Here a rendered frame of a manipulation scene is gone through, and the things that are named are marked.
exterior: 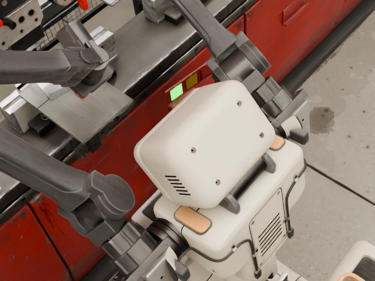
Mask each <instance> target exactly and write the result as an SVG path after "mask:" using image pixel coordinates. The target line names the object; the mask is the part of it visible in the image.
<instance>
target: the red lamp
mask: <svg viewBox="0 0 375 281"><path fill-rule="evenodd" d="M210 73H212V70H211V69H210V67H209V66H208V65H206V66H205V67H204V68H202V69H201V79H203V78H205V77H206V76H208V75H209V74H210Z"/></svg>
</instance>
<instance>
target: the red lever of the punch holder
mask: <svg viewBox="0 0 375 281"><path fill-rule="evenodd" d="M2 26H7V27H9V28H10V29H14V28H16V23H15V22H14V21H12V20H11V19H9V18H8V17H6V18H5V17H2V18H1V20H0V27H2Z"/></svg>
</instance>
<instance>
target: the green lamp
mask: <svg viewBox="0 0 375 281"><path fill-rule="evenodd" d="M182 93H183V92H182V84H180V85H178V86H177V87H176V88H174V89H173V90H171V91H170V94H171V100H172V101H173V100H174V99H176V98H177V97H178V96H180V95H181V94H182Z"/></svg>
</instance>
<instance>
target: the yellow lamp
mask: <svg viewBox="0 0 375 281"><path fill-rule="evenodd" d="M196 83H198V78H197V73H195V74H194V75H193V76H191V77H190V78H188V79H187V80H186V88H187V90H188V89H189V88H191V87H192V86H194V85H195V84H196Z"/></svg>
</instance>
